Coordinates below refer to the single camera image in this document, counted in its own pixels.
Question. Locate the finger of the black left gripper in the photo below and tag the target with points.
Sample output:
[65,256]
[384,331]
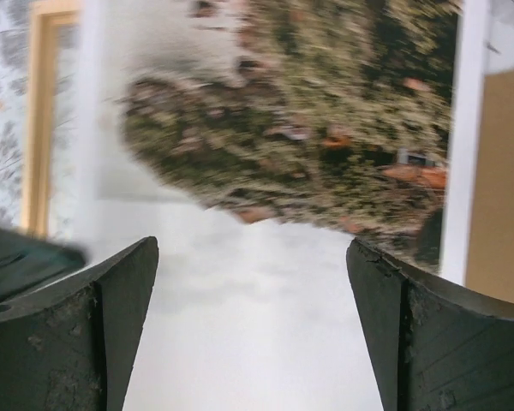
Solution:
[27,262]

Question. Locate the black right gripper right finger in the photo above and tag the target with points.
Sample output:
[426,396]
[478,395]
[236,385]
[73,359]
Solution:
[433,344]

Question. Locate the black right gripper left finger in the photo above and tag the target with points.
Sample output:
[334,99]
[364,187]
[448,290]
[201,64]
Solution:
[72,344]

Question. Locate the light wooden picture frame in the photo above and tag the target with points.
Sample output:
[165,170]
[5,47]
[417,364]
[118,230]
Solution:
[45,17]

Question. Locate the brown cardboard backing board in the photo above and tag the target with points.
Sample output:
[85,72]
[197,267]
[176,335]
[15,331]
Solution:
[490,263]

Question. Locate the landscape photo print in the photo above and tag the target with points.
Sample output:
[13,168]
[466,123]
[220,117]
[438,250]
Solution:
[255,140]

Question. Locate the floral patterned table mat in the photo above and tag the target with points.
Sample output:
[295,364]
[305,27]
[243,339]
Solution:
[14,36]

